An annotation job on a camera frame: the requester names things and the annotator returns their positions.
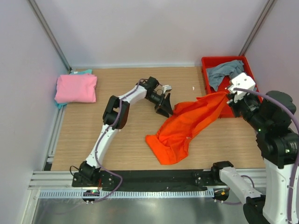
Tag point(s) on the teal folded t-shirt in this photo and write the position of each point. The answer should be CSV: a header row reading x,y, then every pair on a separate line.
x,y
70,88

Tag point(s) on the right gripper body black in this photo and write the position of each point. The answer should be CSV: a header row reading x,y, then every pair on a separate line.
x,y
244,104

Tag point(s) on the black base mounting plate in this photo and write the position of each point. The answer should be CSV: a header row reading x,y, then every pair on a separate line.
x,y
151,180

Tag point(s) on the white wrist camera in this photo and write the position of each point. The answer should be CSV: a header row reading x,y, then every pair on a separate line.
x,y
166,88
242,81

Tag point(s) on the white slotted cable duct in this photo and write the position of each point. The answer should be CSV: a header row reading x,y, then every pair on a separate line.
x,y
92,193

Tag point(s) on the red plastic bin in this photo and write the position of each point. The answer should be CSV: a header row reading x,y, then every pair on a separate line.
x,y
216,102

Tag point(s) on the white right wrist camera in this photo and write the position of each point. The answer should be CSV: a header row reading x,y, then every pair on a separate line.
x,y
242,81

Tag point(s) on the grey crumpled t-shirt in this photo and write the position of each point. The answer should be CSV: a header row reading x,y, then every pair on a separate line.
x,y
231,69

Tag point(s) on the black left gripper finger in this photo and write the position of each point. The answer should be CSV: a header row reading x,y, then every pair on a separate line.
x,y
167,104
159,110

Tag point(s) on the pink folded t-shirt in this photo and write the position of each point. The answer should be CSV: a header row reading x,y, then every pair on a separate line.
x,y
76,88

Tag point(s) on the orange t-shirt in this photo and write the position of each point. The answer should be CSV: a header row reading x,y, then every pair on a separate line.
x,y
171,143

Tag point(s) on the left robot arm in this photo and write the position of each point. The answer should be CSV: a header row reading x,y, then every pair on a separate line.
x,y
115,118

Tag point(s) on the aluminium front frame rail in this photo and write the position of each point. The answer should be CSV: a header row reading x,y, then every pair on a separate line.
x,y
50,180

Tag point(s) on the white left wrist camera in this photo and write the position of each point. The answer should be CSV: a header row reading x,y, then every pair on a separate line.
x,y
166,88

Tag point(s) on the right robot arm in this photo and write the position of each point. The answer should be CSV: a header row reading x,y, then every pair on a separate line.
x,y
270,115

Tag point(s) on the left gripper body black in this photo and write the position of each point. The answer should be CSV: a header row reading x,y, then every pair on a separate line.
x,y
156,99

